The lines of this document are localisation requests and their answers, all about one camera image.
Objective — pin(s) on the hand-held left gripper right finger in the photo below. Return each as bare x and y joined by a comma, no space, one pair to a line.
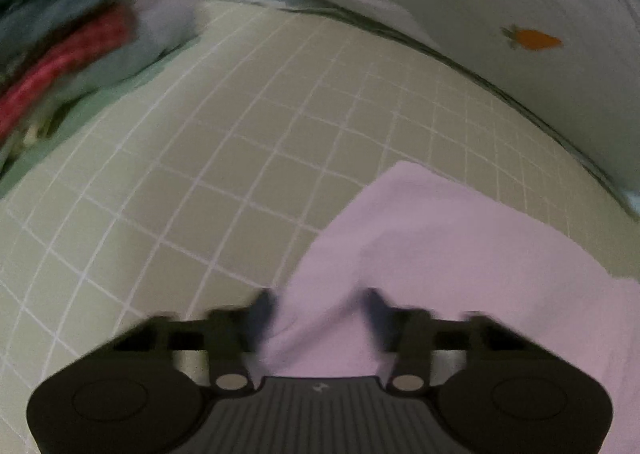
378,318

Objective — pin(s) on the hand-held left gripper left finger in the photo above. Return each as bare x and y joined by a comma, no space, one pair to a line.
262,315

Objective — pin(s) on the white pants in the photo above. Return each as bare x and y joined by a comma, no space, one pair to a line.
450,244

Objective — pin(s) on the red checked garment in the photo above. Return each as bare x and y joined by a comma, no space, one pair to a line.
65,58

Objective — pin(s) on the green checked mat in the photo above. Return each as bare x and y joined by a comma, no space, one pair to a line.
225,133

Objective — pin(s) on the pale grey garment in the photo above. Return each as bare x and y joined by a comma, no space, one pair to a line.
160,18

